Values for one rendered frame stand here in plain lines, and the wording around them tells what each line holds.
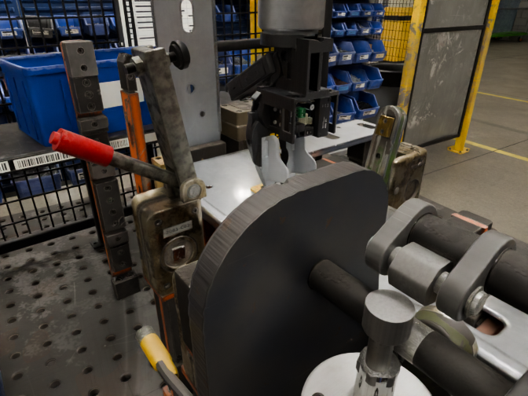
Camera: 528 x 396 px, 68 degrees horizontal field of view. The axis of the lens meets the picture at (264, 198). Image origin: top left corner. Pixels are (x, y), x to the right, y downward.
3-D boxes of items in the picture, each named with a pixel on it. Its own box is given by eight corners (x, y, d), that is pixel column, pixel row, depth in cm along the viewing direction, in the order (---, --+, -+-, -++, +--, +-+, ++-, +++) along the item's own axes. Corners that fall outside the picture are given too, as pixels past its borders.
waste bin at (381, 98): (422, 149, 363) (438, 67, 330) (385, 160, 339) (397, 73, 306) (380, 135, 401) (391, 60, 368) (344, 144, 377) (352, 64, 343)
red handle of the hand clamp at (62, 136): (201, 182, 46) (61, 131, 35) (193, 199, 46) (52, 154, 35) (185, 170, 49) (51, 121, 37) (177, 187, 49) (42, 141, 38)
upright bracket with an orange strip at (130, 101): (176, 354, 69) (133, 54, 46) (169, 358, 68) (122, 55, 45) (169, 344, 71) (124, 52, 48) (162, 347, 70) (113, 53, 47)
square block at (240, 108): (269, 252, 96) (269, 106, 80) (241, 264, 92) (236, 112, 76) (250, 238, 102) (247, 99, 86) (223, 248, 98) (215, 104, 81)
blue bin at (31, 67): (192, 115, 85) (188, 51, 80) (44, 148, 66) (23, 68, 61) (153, 101, 96) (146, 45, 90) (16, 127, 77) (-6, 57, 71)
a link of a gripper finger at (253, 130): (251, 169, 51) (254, 100, 47) (243, 165, 52) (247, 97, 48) (279, 163, 53) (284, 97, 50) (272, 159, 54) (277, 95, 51)
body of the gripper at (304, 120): (290, 150, 45) (294, 38, 40) (247, 131, 51) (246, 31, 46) (336, 137, 49) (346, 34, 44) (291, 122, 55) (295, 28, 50)
